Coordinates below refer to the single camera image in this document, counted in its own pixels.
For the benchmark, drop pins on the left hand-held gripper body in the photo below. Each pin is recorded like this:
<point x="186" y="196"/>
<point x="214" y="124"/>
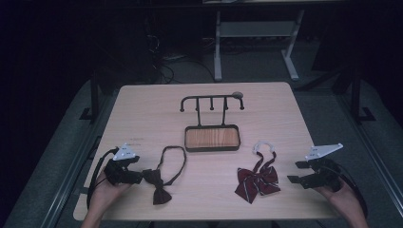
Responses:
<point x="115" y="172"/>

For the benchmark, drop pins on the small grey round disc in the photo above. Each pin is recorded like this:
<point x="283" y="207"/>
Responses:
<point x="237" y="94"/>

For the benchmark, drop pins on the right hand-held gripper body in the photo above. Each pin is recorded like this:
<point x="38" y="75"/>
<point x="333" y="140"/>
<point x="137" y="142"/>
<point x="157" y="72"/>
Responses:
<point x="323" y="175"/>

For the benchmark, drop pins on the white metal desk frame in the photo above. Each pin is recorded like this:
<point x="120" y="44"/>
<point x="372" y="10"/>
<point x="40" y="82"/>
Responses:
<point x="256" y="28"/>

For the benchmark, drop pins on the black metal stand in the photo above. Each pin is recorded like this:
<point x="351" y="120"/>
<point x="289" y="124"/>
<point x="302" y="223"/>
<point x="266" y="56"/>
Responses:
<point x="94" y="101"/>
<point x="356" y="101"/>

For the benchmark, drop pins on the person's right hand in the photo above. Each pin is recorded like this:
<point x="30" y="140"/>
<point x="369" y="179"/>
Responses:
<point x="343" y="199"/>

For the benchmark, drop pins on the black hook rack wooden tray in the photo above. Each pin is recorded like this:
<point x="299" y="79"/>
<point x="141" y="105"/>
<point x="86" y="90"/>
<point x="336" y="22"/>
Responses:
<point x="211" y="138"/>

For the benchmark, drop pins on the red striped bow tie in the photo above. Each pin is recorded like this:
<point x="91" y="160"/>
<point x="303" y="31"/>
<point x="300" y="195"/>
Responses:
<point x="256" y="182"/>

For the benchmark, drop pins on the person's left hand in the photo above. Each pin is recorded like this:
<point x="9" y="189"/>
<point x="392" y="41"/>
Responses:
<point x="104" y="196"/>

